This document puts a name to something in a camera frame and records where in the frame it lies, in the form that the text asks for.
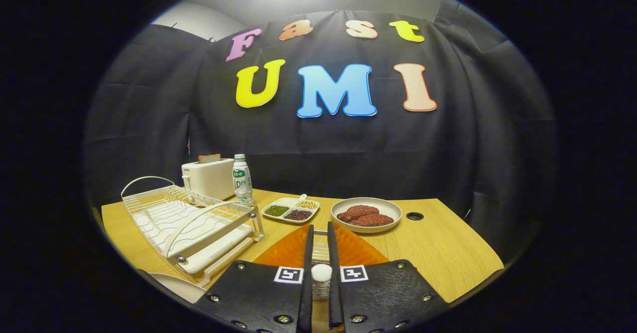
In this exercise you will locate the plastic bottle with green label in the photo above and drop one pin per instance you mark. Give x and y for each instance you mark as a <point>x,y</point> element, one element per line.
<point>242,181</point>

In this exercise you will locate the white toaster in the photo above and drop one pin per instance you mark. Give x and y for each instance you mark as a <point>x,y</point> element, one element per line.
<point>211,178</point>

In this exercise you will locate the white divided tray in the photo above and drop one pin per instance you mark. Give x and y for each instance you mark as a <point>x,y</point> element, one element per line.
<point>288,202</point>

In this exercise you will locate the pile of green beans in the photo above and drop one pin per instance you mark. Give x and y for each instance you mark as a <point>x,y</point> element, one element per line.
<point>277,210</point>

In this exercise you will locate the black backdrop cloth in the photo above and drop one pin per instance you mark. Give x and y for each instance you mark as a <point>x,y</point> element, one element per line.
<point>448,149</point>

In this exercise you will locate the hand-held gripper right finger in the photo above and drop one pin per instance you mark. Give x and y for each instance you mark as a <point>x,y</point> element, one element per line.
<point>332,253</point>

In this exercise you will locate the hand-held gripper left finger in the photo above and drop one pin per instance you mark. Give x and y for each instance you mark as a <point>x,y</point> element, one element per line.
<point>307,253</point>

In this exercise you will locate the red meat piece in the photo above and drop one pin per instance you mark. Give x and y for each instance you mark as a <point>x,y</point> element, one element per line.
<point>373,220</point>
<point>358,211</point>

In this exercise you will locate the pile of dark red beans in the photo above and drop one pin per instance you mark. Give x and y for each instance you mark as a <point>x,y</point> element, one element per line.
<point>298,215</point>

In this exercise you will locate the beige plate with meat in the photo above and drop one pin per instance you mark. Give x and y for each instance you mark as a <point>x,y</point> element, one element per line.
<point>390,208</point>

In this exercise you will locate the pile of yellow soybeans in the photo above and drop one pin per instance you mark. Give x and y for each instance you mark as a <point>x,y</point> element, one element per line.
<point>307,204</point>

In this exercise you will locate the brown bread slice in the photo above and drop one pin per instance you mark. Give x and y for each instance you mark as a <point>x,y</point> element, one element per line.
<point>209,158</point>

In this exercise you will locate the beige round plate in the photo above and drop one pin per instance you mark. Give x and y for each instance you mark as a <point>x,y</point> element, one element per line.
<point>176,285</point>

